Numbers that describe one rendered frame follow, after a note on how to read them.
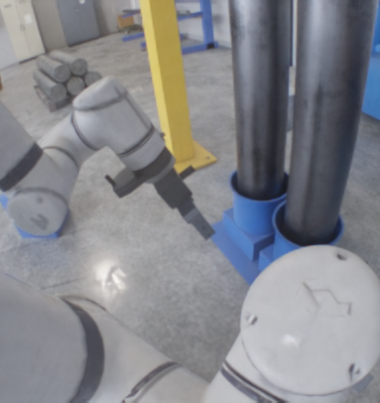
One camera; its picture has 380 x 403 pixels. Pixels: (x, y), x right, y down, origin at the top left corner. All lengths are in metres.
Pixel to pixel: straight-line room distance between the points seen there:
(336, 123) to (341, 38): 0.24
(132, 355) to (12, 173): 0.29
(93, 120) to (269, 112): 0.77
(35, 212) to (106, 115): 0.19
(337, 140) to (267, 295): 0.79
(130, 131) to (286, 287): 0.40
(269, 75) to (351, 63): 0.35
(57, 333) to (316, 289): 0.14
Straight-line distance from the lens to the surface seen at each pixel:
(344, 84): 0.86
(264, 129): 1.18
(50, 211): 0.43
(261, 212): 1.39
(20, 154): 0.43
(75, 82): 3.91
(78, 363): 0.20
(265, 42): 1.07
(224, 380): 0.20
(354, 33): 0.84
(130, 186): 0.57
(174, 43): 1.94
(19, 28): 9.29
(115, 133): 0.52
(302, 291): 0.17
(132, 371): 0.22
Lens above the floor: 1.23
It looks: 40 degrees down
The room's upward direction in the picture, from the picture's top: 8 degrees counter-clockwise
